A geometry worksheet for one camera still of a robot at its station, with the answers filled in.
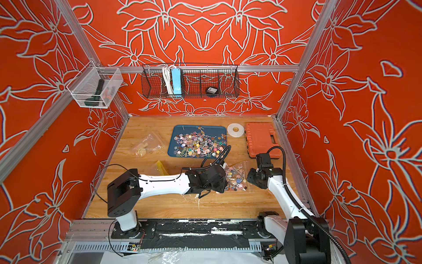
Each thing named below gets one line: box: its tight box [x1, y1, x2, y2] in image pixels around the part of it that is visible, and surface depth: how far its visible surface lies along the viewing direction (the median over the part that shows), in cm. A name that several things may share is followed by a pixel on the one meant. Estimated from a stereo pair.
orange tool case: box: [245, 122, 282, 159], surface depth 105 cm
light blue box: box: [171, 68, 182, 98], surface depth 91 cm
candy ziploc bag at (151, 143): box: [130, 129, 166, 158], surface depth 105 cm
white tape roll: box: [226, 123, 245, 138], surface depth 112 cm
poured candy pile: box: [173, 126, 229, 158], surface depth 102 cm
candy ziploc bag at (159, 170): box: [154, 160, 170, 176], surface depth 88 cm
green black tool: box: [84, 79, 105, 107], surface depth 83 cm
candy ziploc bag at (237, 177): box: [224, 160, 252, 194], surface depth 89 cm
